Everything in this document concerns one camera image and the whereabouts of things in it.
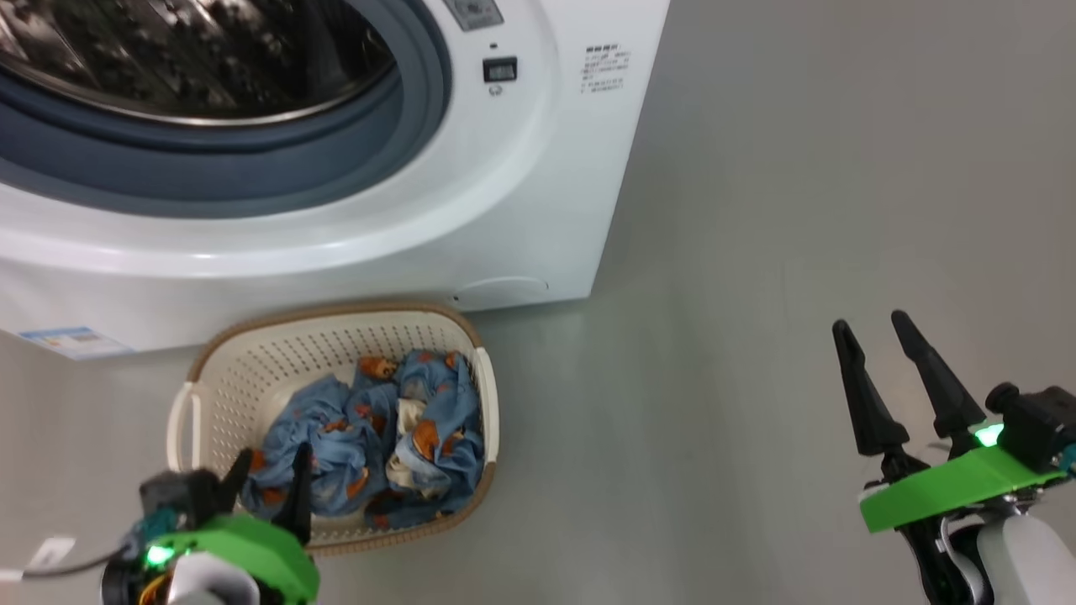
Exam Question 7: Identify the blue energy label sticker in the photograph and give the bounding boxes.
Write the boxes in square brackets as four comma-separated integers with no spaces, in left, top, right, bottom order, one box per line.
[17,326,135,360]

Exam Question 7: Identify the blue garment with orange print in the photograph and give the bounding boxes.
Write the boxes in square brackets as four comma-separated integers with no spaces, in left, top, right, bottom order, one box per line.
[241,353,396,518]

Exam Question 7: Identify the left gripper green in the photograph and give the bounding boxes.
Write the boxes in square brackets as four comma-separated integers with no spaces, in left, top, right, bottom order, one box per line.
[101,443,320,605]

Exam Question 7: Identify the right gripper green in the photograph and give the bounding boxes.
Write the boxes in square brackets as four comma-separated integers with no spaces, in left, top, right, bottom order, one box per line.
[832,310,1064,605]

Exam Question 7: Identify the cream perforated laundry basket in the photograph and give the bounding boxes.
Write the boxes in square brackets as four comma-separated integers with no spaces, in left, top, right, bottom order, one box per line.
[166,302,500,557]

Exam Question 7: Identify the blue garment with white lining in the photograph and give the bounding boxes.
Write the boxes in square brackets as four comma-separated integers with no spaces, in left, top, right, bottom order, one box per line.
[366,350,486,530]

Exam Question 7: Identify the white front-load washing machine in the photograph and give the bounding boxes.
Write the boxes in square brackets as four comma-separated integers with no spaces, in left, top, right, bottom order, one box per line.
[0,0,671,360]

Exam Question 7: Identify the round white filter cover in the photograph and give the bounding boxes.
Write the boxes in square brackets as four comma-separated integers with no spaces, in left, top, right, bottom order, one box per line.
[452,277,550,310]

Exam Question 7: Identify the small printed text label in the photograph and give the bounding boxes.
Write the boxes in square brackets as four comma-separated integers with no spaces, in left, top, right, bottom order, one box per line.
[580,44,633,93]

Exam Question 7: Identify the clothes inside washer drum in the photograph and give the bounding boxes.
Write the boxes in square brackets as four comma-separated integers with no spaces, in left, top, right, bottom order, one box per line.
[0,0,398,127]

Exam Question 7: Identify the grey cable with white tag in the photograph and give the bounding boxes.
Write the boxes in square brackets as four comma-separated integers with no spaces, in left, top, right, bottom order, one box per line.
[0,538,127,582]

